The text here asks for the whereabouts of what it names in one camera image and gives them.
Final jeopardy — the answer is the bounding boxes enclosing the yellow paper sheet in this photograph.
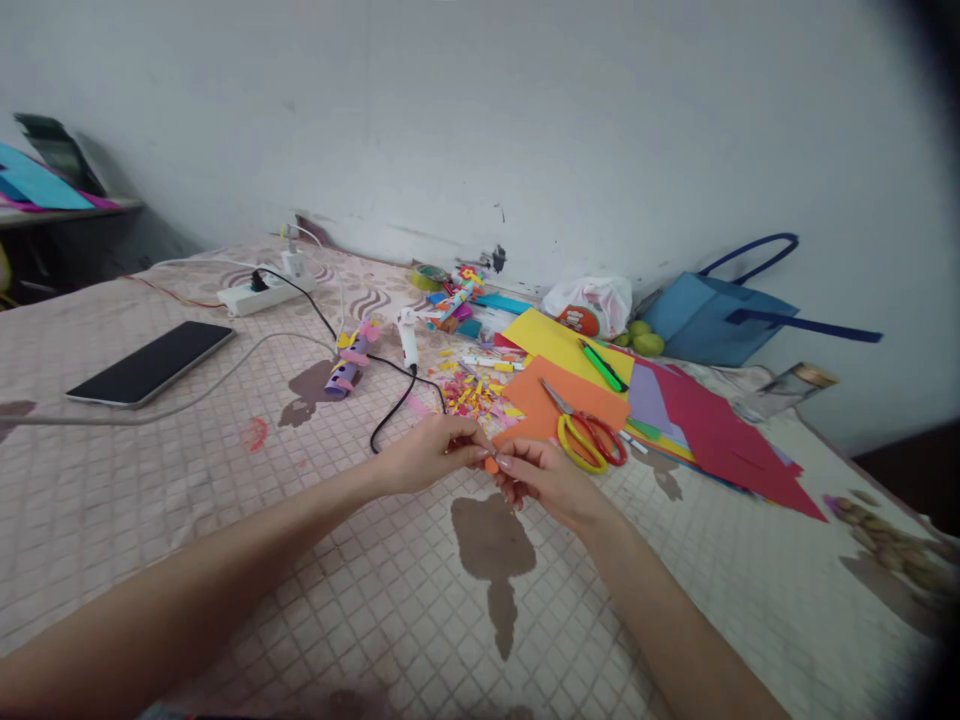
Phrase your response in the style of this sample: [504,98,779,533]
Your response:
[500,306,639,397]

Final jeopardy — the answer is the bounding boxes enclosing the stack of coloured paper sheets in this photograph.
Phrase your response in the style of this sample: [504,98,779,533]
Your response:
[619,358,805,496]

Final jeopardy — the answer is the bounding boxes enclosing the white power strip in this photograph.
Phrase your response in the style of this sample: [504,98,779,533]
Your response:
[216,272,321,317]

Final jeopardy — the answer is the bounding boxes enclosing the thin red wire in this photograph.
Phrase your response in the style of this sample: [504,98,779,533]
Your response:
[122,273,228,310]

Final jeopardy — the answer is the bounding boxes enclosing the black smartphone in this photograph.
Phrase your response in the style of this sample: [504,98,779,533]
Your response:
[65,320,238,410]

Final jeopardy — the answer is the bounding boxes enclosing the pile of paper scraps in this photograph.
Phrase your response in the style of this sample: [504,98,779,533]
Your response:
[433,347,528,438]

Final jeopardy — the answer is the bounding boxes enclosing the black power cable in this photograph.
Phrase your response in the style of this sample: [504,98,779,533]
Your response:
[250,267,450,456]

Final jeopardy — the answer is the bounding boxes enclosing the blue tote bag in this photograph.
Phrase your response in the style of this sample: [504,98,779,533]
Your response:
[639,232,886,370]

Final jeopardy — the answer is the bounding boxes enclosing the colourful paper flower craft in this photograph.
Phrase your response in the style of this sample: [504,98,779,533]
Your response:
[425,262,490,336]

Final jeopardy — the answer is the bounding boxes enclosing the green utility knife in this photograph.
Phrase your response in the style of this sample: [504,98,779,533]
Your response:
[576,338,631,395]

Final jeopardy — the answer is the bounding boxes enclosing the purple paper roll craft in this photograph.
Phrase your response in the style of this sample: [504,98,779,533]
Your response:
[323,320,382,400]

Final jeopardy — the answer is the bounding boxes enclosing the white glue gun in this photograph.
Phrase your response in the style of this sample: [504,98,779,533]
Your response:
[396,305,426,373]

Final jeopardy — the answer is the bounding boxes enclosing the pink patterned bed cover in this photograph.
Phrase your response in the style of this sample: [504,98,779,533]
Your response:
[0,233,960,720]

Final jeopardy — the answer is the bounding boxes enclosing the blue paper strips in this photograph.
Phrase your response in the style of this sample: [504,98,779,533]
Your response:
[470,291,535,318]

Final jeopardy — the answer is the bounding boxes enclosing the yellow and red scissors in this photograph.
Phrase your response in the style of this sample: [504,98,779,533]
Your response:
[539,376,629,476]

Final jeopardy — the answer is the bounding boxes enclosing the white charger plug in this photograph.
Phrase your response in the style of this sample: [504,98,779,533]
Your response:
[280,223,310,280]

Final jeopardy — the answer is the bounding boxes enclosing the glass jar with gold lid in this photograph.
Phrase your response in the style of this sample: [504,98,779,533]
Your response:
[733,361,842,426]

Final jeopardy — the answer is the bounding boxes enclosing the green fruits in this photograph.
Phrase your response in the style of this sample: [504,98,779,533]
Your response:
[613,320,667,359]

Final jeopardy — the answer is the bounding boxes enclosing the side table with papers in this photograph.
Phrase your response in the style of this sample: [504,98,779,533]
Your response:
[0,112,145,305]

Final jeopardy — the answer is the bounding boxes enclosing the white charging cable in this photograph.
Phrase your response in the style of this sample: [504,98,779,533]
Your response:
[0,281,348,430]

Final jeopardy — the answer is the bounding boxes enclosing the orange paper sheet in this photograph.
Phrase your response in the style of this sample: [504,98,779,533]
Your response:
[490,355,636,453]

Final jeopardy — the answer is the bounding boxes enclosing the red paper sheet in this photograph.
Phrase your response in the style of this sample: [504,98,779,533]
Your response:
[635,358,831,524]

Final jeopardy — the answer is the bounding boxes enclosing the person's right thumb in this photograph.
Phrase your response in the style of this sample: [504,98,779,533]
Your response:
[495,438,543,468]

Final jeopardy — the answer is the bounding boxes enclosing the person's right hand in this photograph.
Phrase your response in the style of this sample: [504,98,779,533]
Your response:
[494,437,613,536]

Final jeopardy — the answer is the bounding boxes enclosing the white plastic bag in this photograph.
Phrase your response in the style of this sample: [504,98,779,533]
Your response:
[540,274,636,343]

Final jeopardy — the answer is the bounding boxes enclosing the person's left hand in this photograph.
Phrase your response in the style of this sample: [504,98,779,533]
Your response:
[374,411,498,498]

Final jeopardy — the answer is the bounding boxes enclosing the person's left index finger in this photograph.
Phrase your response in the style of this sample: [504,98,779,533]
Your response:
[440,413,497,457]

